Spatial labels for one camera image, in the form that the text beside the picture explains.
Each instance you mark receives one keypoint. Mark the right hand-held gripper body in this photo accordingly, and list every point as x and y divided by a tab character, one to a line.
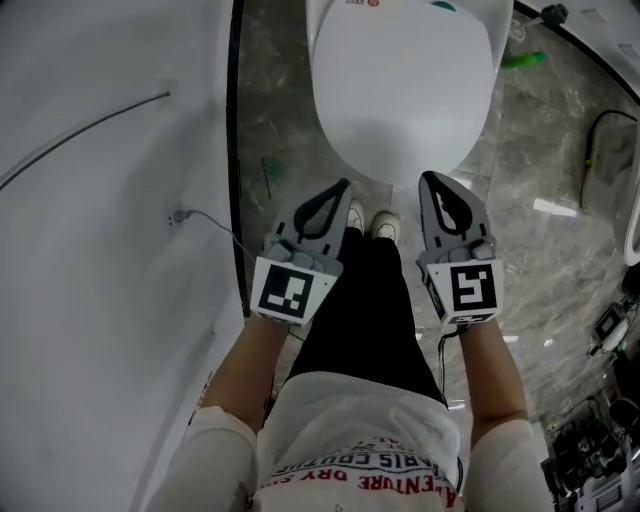
470	295

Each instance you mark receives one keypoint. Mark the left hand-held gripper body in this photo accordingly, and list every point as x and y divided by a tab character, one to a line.
285	295

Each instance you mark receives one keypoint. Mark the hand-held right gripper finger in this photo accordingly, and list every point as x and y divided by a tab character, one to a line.
480	215
427	225

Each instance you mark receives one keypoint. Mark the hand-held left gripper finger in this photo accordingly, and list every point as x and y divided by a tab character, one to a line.
340	235
287	227

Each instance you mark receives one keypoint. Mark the white toilet lid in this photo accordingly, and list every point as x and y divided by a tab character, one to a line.
400	90

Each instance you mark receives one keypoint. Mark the person's right forearm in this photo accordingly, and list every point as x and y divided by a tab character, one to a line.
492	380

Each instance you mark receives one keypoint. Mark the person's left forearm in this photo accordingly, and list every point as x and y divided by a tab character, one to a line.
245	380

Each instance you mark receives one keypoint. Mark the white round smart toilet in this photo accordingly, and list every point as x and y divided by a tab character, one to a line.
505	30

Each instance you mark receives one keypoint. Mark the person's left white shoe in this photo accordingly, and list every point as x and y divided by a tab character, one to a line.
356	215

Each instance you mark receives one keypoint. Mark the person's white shoe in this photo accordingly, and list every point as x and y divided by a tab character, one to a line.
386	227
356	215

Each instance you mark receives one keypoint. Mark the person's right white shoe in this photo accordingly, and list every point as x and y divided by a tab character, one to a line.
386	227

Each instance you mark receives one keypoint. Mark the person's black trousers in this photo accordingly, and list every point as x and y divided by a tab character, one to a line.
360	310

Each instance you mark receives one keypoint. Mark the white and black power adapter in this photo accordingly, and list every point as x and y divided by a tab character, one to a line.
612	327

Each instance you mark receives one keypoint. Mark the green bottle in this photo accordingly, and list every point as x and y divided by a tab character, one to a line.
522	61

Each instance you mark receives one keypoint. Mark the person's white printed t-shirt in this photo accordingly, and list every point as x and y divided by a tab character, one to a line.
360	440

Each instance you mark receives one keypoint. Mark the white brush holder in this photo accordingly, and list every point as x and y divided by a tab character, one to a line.
517	31

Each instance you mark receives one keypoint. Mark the pile of dark equipment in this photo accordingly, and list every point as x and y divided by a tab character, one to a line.
590	460

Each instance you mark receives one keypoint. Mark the black angle valve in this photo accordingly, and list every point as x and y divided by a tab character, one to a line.
555	14

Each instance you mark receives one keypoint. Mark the white wall plate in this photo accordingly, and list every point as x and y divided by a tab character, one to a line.
627	50

